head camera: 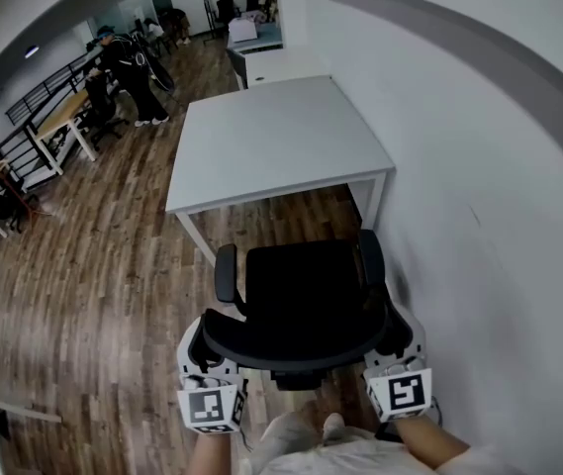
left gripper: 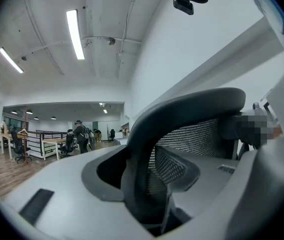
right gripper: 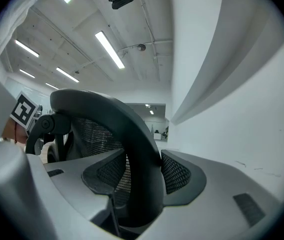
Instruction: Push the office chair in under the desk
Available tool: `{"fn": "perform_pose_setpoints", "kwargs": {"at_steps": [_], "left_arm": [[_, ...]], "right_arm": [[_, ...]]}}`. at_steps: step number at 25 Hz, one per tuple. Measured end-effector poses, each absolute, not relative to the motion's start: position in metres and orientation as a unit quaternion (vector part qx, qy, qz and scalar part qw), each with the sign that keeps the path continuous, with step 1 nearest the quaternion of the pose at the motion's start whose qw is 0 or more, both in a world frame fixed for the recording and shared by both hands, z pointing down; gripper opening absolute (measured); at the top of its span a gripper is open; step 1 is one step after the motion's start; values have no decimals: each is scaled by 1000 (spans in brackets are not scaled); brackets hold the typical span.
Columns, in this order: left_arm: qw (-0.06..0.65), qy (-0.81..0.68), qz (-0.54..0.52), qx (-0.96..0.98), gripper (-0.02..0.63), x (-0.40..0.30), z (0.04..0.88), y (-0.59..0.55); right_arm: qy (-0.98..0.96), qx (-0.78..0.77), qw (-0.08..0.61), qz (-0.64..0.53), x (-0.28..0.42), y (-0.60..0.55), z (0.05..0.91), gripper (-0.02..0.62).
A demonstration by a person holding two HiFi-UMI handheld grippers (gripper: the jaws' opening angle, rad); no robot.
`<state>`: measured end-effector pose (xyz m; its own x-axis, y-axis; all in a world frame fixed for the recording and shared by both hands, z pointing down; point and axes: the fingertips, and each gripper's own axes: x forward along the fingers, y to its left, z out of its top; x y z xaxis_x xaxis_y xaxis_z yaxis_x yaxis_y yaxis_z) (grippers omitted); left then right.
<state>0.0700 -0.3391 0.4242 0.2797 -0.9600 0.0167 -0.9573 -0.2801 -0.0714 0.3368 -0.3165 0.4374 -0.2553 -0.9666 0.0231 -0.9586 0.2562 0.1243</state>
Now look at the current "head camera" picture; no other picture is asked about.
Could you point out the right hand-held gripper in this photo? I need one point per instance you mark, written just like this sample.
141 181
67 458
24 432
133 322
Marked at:
404 391

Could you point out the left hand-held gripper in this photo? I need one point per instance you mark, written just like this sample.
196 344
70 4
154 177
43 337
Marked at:
207 406

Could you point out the black office chair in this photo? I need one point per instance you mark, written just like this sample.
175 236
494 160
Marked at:
306 290

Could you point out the person's right forearm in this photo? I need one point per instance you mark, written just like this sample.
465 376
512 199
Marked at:
424 441

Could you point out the person's left forearm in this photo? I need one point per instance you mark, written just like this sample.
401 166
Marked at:
212 455

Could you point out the black swivel chair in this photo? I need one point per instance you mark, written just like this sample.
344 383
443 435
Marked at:
100 99

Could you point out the black device with screen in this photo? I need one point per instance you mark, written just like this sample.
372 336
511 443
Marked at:
385 431

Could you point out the person's white shoe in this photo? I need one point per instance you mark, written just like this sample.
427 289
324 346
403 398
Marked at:
333 423

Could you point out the person's pale clothing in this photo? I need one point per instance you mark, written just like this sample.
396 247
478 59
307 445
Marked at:
360 458

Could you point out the white table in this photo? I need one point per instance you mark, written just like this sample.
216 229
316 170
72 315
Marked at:
271 136

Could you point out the wooden desk with white legs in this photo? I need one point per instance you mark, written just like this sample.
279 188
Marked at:
63 109

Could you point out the long white desk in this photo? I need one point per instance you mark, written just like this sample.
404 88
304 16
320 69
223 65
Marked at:
286 65

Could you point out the black metal railing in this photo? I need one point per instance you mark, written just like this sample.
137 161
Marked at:
28 102

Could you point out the white box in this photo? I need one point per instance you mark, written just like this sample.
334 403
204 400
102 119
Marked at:
241 30

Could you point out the teal counter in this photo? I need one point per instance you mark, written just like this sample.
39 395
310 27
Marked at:
268 32

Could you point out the small ceiling light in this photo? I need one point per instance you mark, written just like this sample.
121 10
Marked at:
31 52

